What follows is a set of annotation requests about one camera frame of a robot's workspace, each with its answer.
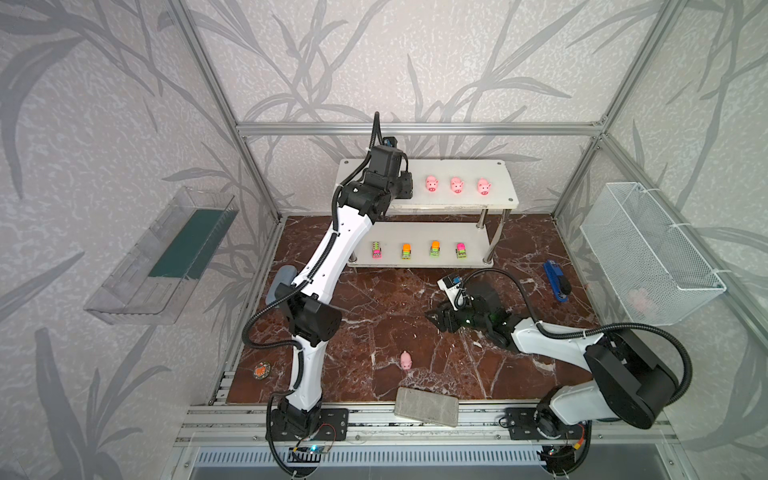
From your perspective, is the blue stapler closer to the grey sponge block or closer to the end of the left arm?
the grey sponge block

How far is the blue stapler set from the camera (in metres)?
0.97

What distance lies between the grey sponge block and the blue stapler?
1.63ft

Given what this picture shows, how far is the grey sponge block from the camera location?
2.42ft
